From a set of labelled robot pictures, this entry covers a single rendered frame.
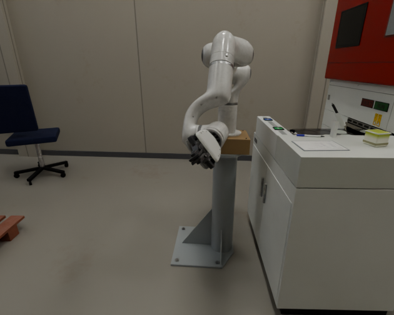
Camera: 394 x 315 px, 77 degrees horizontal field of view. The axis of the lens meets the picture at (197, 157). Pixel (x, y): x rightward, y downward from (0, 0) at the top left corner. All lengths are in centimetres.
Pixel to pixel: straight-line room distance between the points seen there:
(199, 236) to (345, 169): 119
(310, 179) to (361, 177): 21
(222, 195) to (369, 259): 85
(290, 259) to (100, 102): 320
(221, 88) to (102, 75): 301
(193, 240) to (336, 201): 113
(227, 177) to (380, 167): 82
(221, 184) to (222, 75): 91
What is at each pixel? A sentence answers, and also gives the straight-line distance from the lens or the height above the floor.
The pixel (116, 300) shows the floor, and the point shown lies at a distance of 178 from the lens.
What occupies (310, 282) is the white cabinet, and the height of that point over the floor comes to 27.
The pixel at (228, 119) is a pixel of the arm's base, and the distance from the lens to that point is 153.
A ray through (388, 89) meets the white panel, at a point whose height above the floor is 120.
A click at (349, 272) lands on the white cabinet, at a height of 35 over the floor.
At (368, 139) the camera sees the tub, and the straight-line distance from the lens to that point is 144.
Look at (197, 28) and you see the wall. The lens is 346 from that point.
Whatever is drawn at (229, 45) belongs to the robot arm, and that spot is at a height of 139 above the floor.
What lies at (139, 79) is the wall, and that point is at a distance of 359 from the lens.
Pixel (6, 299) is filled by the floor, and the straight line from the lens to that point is 207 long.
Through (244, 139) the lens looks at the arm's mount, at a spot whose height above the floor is 91.
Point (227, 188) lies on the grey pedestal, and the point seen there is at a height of 55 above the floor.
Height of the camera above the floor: 133
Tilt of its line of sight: 21 degrees down
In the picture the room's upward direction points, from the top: straight up
